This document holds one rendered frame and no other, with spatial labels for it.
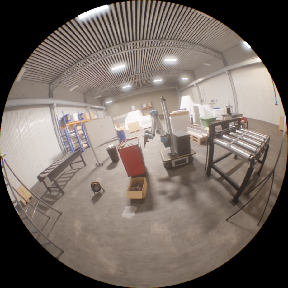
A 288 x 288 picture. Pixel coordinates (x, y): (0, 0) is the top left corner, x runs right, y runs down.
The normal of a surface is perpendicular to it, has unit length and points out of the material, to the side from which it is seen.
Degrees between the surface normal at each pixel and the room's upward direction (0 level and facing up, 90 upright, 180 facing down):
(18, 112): 90
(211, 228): 0
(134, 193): 25
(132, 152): 90
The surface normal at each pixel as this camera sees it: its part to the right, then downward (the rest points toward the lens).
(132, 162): 0.06, 0.31
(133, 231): -0.24, -0.92
